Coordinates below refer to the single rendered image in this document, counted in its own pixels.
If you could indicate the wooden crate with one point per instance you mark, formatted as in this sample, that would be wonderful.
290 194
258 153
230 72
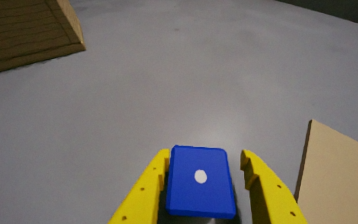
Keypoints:
37 30

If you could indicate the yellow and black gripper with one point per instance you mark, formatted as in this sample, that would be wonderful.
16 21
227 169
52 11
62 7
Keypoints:
271 201

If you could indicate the dark blue die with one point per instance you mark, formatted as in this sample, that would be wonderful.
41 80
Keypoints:
199 183

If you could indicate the tan flat mat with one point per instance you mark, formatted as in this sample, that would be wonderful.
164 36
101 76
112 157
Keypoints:
327 186

